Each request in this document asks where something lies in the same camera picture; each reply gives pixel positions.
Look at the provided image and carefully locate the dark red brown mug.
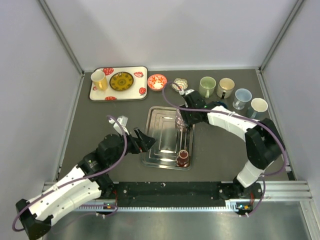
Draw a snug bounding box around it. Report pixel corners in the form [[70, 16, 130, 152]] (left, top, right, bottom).
[[175, 149, 190, 167]]

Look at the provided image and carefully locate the small flower shaped bowl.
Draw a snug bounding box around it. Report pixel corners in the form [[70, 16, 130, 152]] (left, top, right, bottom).
[[171, 78, 188, 92]]

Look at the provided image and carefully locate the grey blue mug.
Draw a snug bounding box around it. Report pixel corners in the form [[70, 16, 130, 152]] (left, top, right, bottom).
[[246, 98, 269, 120]]

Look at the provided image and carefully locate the metal tray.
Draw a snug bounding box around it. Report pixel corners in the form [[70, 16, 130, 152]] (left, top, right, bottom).
[[140, 106, 195, 171]]

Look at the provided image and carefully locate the pale blue footed mug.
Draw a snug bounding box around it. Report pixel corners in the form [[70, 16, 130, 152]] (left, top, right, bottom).
[[232, 88, 252, 110]]

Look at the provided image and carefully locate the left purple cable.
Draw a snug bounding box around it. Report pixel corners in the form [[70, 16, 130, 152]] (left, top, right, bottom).
[[11, 114, 129, 232]]

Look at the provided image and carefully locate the grey cable duct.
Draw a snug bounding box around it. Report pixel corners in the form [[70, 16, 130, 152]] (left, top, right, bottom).
[[74, 198, 253, 213]]

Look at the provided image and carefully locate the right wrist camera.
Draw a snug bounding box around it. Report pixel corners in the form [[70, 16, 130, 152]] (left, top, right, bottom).
[[179, 89, 195, 96]]

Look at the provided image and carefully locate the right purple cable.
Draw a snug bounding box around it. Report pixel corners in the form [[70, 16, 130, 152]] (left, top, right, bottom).
[[161, 81, 287, 216]]

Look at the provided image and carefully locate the lilac mug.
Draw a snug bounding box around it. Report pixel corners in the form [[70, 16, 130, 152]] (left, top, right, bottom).
[[175, 109, 186, 132]]

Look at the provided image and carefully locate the strawberry pattern tray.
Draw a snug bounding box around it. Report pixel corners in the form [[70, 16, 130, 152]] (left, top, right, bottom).
[[89, 66, 148, 102]]

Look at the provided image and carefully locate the purple cable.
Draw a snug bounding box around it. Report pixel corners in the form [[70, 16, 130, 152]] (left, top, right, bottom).
[[11, 114, 129, 232], [161, 81, 287, 216]]

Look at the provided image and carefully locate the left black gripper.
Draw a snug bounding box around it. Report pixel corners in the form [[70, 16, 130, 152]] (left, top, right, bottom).
[[108, 127, 158, 166]]

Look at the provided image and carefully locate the cream speckled mug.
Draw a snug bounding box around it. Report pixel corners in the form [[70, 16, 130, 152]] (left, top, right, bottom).
[[216, 77, 235, 99]]

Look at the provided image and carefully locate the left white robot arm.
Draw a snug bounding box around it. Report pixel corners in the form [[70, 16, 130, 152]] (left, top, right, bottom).
[[15, 128, 156, 240]]

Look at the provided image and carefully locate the yellow patterned plate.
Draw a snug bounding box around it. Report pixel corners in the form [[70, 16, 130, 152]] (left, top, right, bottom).
[[109, 71, 134, 92]]

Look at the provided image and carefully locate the red patterned bowl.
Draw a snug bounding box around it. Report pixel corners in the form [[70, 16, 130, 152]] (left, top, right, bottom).
[[147, 73, 168, 92]]

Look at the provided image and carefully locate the light green mug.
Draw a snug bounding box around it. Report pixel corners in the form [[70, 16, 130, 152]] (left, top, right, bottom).
[[199, 76, 216, 99]]

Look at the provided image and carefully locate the dark blue mug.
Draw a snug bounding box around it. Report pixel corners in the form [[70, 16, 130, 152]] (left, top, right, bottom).
[[216, 101, 228, 109]]

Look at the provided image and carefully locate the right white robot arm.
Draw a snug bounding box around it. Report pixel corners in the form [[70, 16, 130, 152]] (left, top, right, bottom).
[[179, 89, 286, 198]]

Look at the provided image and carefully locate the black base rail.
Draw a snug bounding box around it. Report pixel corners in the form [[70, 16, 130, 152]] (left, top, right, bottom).
[[99, 181, 253, 208]]

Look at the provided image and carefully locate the yellow mug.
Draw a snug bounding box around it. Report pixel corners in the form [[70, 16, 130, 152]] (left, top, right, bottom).
[[90, 70, 108, 91]]

